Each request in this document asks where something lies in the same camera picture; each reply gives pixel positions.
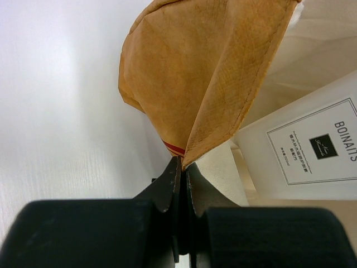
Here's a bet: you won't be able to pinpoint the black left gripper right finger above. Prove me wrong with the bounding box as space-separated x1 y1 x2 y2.
185 165 356 267

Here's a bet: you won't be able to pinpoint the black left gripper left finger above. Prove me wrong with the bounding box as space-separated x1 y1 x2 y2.
1 157 181 267

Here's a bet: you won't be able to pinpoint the white bottle with black cap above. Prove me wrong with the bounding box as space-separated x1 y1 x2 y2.
237 72 356 200

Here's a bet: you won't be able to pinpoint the tan canvas tote bag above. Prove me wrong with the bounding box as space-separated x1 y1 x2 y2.
118 1 356 206

